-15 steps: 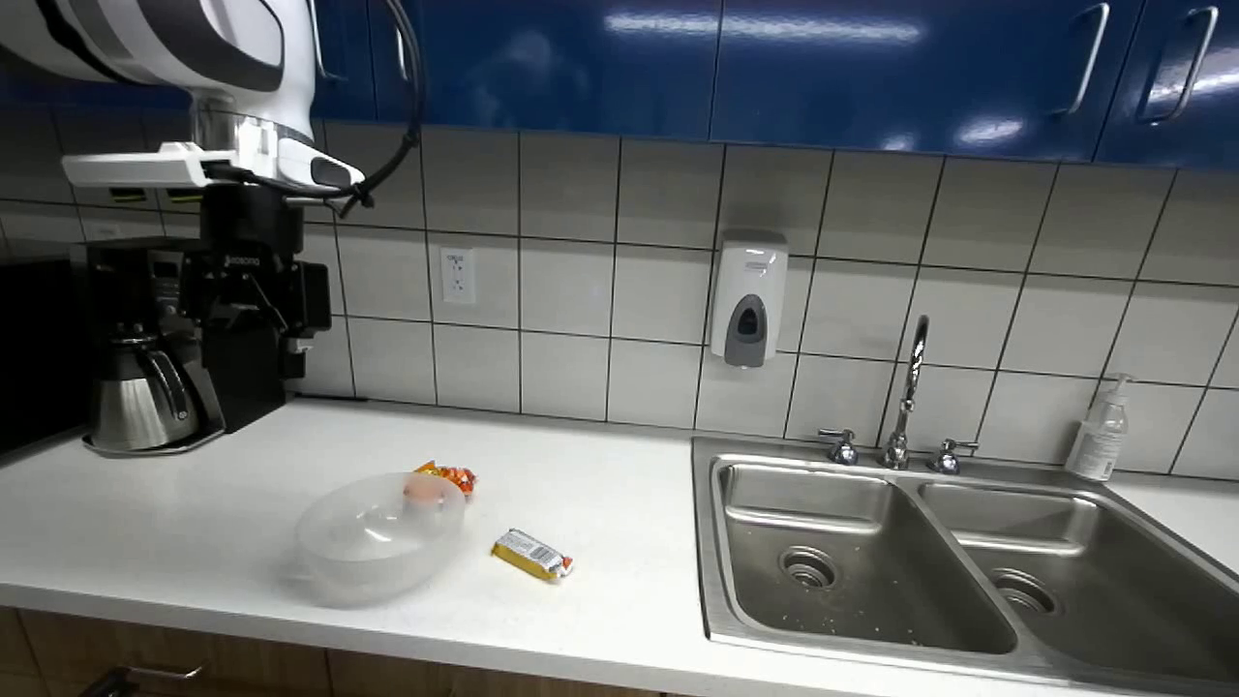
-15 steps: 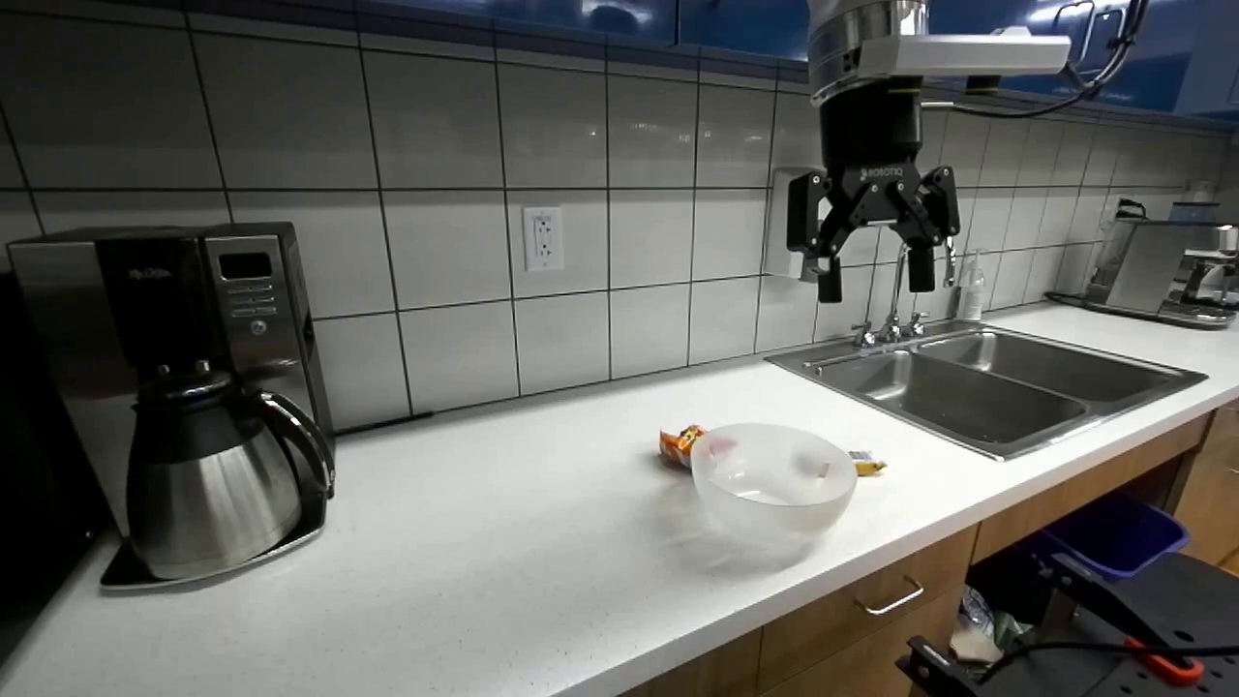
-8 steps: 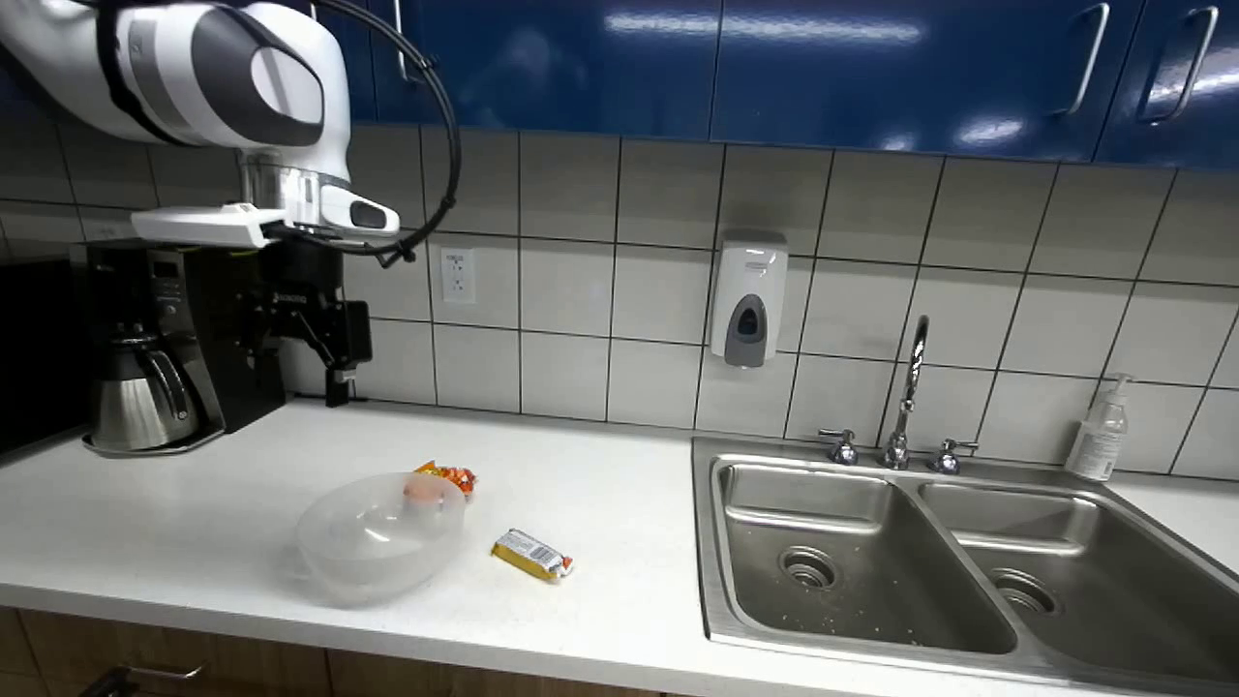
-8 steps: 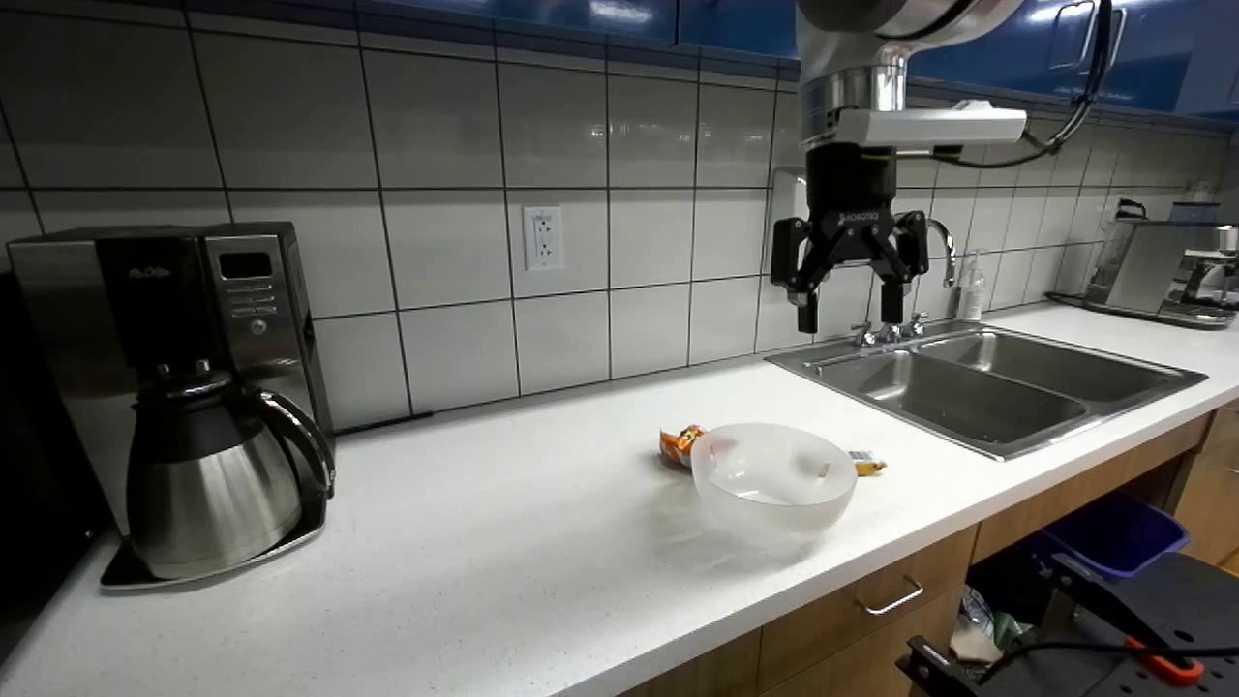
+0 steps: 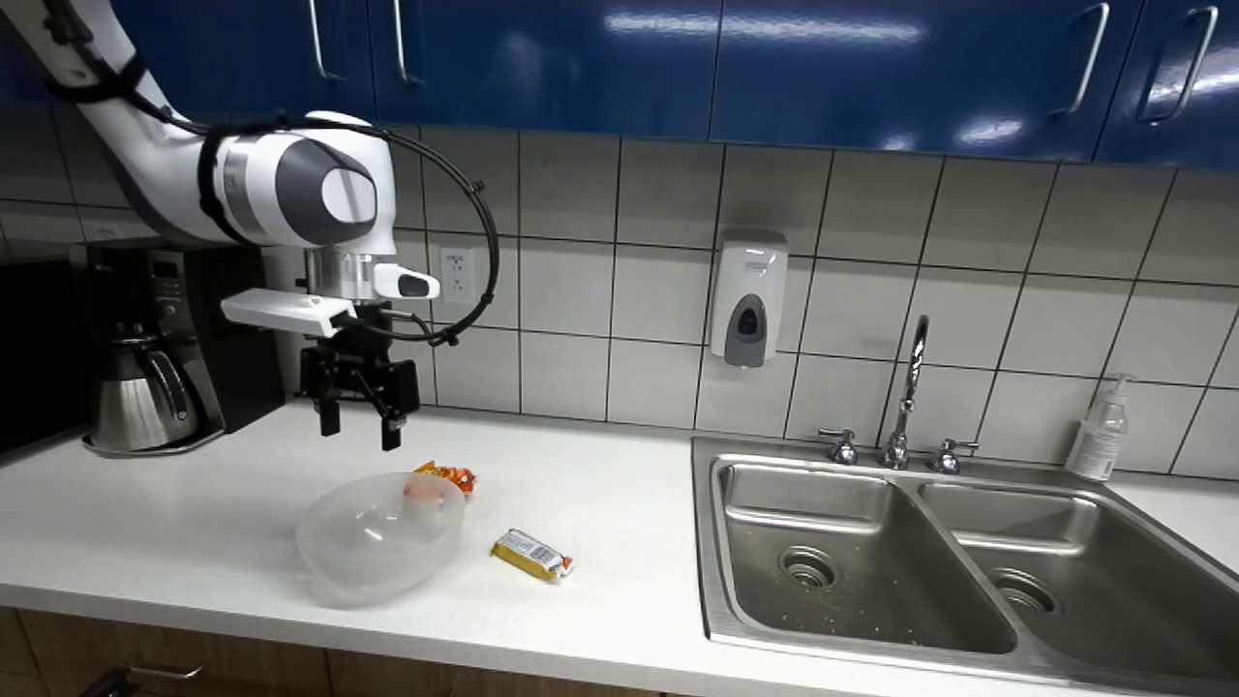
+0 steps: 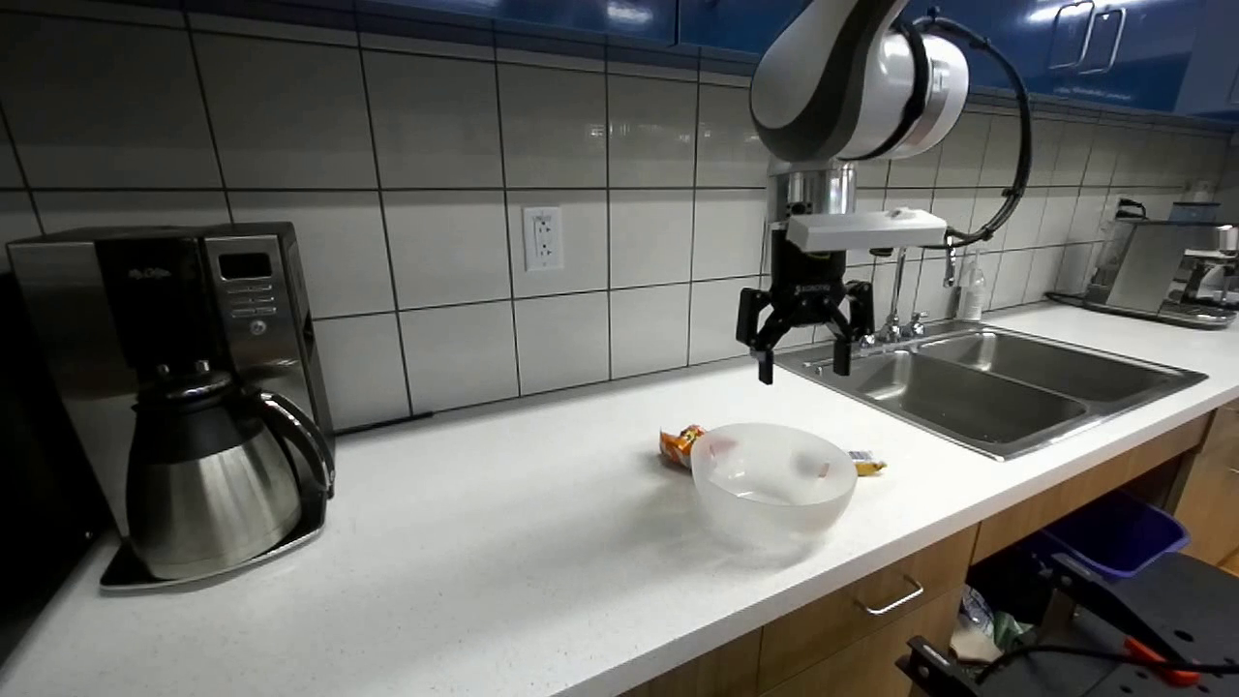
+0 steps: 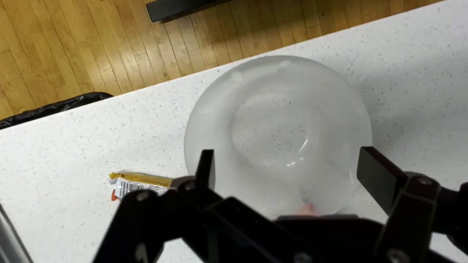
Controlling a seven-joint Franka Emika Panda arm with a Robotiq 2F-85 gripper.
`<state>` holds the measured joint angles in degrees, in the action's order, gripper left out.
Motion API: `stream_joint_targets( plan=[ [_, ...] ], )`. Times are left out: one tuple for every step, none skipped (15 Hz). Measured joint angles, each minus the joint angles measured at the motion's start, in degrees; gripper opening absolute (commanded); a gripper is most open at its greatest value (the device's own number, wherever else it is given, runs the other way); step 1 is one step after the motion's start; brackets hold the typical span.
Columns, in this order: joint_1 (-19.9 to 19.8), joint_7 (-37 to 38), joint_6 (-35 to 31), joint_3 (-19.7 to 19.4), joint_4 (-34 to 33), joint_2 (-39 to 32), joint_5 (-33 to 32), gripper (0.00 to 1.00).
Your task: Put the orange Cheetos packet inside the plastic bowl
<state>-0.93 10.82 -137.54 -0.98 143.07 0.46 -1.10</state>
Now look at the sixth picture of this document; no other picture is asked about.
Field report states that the black microwave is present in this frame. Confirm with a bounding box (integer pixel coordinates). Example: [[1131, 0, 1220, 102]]
[[0, 267, 116, 669]]

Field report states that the black metal stand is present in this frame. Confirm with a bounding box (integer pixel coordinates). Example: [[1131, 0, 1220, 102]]
[[896, 549, 1239, 697]]

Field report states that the red handled tool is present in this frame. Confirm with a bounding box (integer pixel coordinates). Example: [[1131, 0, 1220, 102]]
[[1121, 634, 1214, 694]]

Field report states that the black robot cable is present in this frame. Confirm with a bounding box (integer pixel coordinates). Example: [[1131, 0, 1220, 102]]
[[912, 9, 1037, 250]]

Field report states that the steel coffee carafe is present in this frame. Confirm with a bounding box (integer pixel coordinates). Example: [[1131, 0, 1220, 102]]
[[121, 364, 340, 586]]

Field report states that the silver drawer handle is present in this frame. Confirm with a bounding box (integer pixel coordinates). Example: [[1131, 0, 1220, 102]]
[[855, 580, 935, 623]]

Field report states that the blue plastic bin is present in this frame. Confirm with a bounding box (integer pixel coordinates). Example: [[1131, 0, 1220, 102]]
[[1043, 492, 1193, 586]]

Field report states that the clear soap bottle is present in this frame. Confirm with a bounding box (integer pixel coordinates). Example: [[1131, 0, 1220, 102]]
[[948, 247, 994, 329]]

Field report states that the chrome sink faucet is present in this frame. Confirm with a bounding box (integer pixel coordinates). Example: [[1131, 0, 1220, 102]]
[[871, 247, 936, 349]]

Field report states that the stainless steel sink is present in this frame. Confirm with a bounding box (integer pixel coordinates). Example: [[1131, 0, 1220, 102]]
[[784, 318, 1214, 463]]

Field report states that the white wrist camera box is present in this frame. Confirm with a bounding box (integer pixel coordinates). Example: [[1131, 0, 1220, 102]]
[[784, 201, 952, 256]]

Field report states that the blue upper cabinet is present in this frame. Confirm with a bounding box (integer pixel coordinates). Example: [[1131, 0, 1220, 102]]
[[179, 0, 1239, 130]]

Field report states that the stainless steel coffee maker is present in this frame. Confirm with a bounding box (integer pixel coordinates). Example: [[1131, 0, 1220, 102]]
[[3, 219, 340, 593]]

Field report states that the silver countertop appliance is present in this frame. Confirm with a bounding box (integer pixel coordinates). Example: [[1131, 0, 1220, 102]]
[[1047, 195, 1239, 334]]

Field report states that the wooden drawer front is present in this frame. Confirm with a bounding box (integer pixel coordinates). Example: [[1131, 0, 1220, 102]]
[[752, 522, 979, 697]]

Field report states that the orange Cheetos packet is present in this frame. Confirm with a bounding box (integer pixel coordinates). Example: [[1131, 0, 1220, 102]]
[[654, 421, 712, 480]]

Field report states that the white wall outlet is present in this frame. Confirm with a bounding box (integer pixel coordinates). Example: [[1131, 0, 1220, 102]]
[[519, 201, 570, 279]]

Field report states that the translucent plastic bowl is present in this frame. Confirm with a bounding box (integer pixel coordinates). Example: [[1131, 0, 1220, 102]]
[[687, 418, 860, 552]]

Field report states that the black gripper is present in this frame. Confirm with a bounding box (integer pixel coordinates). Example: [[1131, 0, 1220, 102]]
[[738, 219, 880, 387]]

